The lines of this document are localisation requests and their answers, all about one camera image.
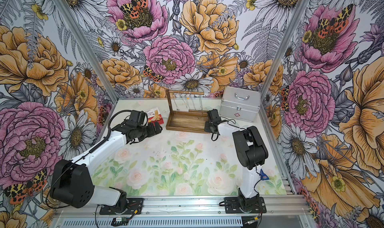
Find wooden jewelry display stand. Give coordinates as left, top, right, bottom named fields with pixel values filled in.
left=166, top=89, right=208, bottom=134

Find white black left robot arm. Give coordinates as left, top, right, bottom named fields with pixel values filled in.
left=50, top=110, right=163, bottom=214

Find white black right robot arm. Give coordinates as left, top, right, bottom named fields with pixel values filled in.
left=204, top=109, right=269, bottom=215

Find red white small box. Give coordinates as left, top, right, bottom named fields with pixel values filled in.
left=146, top=107, right=164, bottom=125

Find silver metal first-aid case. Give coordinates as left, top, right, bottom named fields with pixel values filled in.
left=219, top=86, right=261, bottom=123

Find white blue tube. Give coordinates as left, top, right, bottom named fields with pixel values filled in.
left=259, top=169, right=270, bottom=181

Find small green circuit board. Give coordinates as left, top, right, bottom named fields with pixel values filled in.
left=111, top=217, right=125, bottom=227

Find hanging necklace on stand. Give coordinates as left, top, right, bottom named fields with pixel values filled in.
left=172, top=93, right=203, bottom=112

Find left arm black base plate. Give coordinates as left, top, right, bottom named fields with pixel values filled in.
left=99, top=198, right=144, bottom=215

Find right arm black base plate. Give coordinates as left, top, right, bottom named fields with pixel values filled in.
left=224, top=196, right=267, bottom=214

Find aluminium front rail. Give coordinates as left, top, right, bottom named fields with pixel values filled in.
left=51, top=195, right=316, bottom=228

